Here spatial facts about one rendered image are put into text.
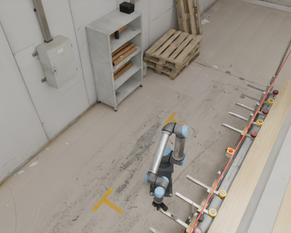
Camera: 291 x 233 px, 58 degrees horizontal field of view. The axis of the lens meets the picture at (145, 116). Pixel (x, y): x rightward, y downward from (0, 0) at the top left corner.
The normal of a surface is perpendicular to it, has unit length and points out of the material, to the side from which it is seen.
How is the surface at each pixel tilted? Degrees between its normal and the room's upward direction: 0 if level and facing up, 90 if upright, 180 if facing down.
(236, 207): 0
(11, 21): 90
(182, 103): 0
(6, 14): 90
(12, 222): 0
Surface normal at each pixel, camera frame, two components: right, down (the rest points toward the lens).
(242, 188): 0.00, -0.70
